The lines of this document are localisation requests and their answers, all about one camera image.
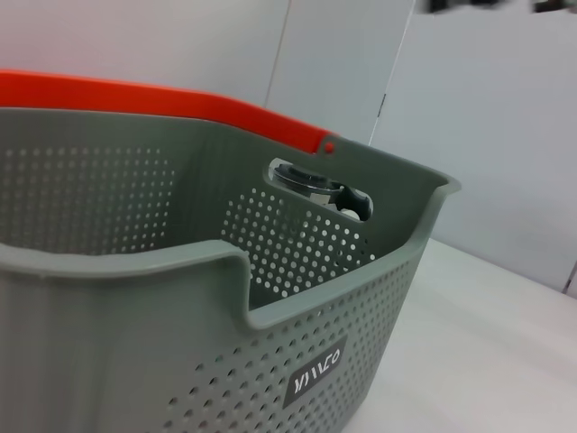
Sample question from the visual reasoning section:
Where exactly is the orange basket handle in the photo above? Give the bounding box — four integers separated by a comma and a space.
0, 68, 338, 157

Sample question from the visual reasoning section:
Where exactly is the grey perforated storage basket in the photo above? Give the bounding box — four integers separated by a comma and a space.
0, 106, 462, 433

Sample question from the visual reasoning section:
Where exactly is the black brand label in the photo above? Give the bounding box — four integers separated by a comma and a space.
283, 334, 349, 407

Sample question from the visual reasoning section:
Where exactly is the glass kettle with black handle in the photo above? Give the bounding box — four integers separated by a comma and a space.
267, 161, 373, 223

